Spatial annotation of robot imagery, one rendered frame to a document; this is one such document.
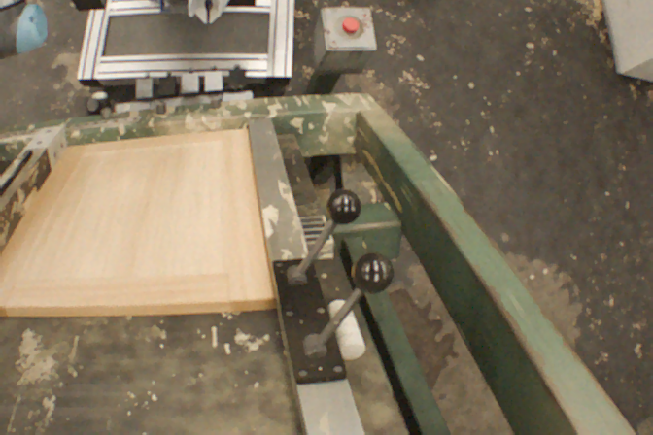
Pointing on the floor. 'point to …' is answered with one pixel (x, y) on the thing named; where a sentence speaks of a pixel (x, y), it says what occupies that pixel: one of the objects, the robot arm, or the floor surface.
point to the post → (321, 83)
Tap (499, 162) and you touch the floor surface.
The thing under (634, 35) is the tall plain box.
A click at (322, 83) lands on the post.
